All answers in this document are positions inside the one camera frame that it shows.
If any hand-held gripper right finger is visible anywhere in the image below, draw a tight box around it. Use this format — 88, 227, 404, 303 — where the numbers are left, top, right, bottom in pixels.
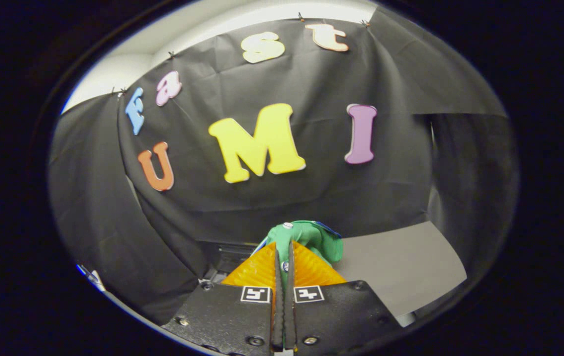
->
284, 240, 401, 352

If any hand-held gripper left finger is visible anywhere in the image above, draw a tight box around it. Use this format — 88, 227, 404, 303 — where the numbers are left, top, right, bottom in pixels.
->
163, 241, 285, 355

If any green polo shirt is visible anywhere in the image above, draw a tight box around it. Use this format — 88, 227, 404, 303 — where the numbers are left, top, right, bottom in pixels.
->
255, 221, 344, 287

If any grey cabinet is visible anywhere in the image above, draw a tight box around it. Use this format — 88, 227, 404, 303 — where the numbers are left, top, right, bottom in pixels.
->
334, 221, 468, 327

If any black backdrop cloth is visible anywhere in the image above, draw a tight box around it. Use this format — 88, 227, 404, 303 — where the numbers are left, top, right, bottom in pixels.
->
48, 7, 519, 324

